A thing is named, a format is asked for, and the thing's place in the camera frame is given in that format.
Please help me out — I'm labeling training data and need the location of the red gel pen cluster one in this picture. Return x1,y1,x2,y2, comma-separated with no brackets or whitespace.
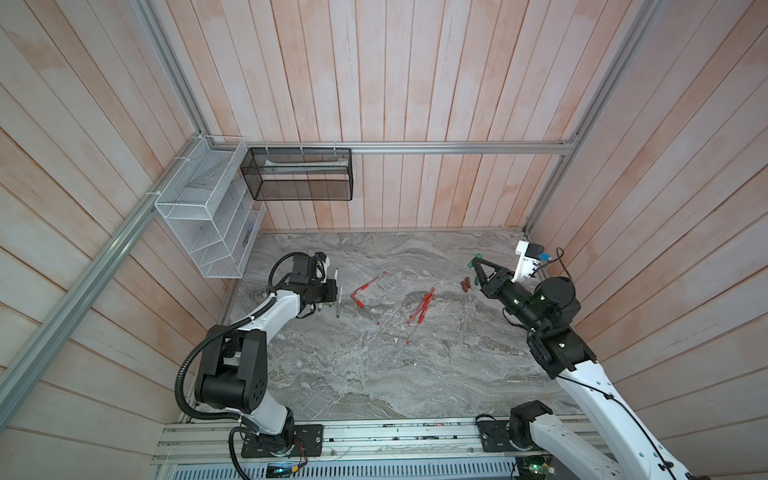
408,288,435,323

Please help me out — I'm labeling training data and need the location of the aluminium mounting rail front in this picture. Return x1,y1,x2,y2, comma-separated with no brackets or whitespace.
149,413,577,466

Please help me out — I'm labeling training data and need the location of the red gel pen top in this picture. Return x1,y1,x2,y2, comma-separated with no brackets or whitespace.
351,271,387,296

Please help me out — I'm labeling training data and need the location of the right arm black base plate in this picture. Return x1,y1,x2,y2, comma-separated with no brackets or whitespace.
475,417,516,453

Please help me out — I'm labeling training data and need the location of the red gel pen short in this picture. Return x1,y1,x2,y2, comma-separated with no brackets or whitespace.
350,294,381,326

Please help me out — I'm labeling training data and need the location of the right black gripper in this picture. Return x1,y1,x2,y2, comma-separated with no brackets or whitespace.
474,257,542,337

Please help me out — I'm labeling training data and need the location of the red gel pen cluster two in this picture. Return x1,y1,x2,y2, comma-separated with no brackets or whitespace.
408,290,434,324

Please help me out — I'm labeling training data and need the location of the aluminium frame rail back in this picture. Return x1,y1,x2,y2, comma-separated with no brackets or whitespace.
244,140,576,155

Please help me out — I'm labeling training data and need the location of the green circuit board left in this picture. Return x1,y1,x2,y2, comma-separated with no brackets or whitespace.
265,464,299,478

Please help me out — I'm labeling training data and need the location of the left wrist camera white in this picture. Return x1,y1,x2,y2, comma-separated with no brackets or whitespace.
313,252,329,282

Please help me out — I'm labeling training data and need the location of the red gel pen cluster three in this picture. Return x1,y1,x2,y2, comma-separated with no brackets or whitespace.
406,304,428,345

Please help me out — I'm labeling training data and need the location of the aluminium frame rail left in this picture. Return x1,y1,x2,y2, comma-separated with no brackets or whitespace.
1,133,204,429

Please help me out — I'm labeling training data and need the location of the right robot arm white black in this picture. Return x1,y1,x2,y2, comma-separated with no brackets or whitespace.
471,257,694,479

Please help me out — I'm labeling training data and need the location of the green circuit board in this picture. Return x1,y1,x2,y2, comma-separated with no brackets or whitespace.
265,464,299,478
516,456,555,480

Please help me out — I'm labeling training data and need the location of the aluminium frame rail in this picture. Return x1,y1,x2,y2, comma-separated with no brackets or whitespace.
1,133,204,429
244,140,576,155

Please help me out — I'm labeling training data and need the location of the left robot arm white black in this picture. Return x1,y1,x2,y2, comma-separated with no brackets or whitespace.
177,252,338,436

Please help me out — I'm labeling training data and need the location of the white wire mesh shelf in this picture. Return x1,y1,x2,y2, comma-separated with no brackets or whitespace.
155,135,265,279

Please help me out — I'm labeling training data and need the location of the green circuit board right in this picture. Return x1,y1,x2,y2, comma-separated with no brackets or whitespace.
516,456,555,480

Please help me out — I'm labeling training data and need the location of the black corrugated cable left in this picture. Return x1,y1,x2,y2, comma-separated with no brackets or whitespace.
174,299,277,421

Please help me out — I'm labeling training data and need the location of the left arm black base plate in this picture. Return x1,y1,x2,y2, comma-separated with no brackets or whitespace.
241,424,324,459

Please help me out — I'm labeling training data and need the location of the black mesh basket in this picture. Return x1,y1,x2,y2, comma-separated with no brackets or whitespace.
240,147,354,202

